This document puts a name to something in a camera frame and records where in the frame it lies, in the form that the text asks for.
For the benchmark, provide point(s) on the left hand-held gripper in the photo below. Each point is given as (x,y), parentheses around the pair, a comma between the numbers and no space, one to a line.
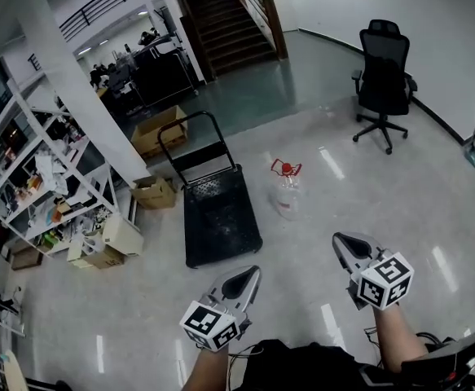
(210,324)

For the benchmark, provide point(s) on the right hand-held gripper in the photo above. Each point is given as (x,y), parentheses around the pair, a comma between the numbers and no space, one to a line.
(385,281)

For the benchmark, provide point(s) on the black platform cart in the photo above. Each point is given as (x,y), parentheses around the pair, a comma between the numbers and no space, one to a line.
(221,218)

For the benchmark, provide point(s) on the clear water jug red cap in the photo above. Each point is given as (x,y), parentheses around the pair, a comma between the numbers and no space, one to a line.
(288,200)

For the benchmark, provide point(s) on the person's left forearm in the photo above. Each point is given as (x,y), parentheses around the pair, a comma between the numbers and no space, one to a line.
(208,367)

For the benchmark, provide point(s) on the person's right forearm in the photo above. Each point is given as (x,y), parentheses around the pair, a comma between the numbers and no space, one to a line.
(396,336)

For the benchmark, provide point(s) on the grey glossy floor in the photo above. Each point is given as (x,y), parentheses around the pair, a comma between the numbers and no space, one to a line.
(343,206)

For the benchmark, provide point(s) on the person's black shirt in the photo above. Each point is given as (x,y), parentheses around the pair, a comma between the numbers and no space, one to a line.
(294,365)

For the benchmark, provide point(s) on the small open cardboard box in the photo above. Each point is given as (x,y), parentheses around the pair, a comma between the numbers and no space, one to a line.
(155,196)

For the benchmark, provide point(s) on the beige closed carton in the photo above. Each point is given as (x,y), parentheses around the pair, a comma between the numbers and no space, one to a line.
(121,236)

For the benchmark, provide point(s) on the brown printed cardboard box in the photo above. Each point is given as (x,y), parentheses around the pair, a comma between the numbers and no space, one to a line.
(106,259)

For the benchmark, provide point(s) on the black office chair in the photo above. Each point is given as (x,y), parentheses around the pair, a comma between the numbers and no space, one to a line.
(383,84)

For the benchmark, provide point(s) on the large open cardboard box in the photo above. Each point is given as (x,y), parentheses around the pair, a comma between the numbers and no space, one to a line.
(155,134)

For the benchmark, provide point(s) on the small brown cardboard box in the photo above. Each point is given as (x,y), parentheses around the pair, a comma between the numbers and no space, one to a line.
(26,258)

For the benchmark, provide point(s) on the black covered trolley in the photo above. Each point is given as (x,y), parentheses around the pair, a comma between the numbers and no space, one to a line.
(164,71)

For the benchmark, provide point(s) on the round wooden board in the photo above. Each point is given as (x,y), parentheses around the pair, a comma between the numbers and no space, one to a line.
(14,371)

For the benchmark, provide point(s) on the white metal shelf rack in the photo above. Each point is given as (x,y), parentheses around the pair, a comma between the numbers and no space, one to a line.
(25,165)

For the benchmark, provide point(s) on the dark wooden staircase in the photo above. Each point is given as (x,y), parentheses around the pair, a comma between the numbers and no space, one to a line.
(229,27)

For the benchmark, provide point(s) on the white square pillar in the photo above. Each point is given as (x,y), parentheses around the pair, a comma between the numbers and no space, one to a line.
(70,76)

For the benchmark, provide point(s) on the black balcony railing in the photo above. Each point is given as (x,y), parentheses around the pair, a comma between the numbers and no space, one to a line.
(106,2)

